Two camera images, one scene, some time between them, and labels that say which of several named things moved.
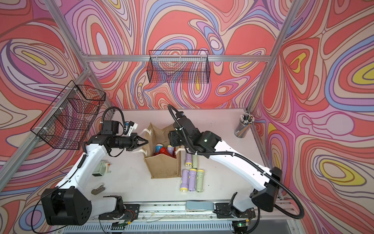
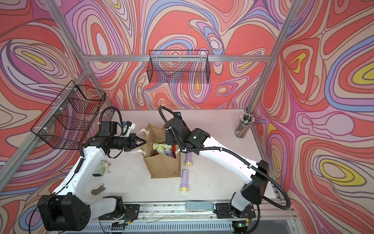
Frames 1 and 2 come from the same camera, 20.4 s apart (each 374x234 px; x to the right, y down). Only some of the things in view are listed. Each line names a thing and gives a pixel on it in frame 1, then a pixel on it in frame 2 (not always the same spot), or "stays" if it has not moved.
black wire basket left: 67,121 stays
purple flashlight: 192,180 to 169,153
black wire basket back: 178,66 stays
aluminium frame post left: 55,10 stays
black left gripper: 134,139 stays
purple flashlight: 188,162 stays
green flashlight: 195,161 to 156,145
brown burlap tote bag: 161,166 stays
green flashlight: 200,174 to 160,150
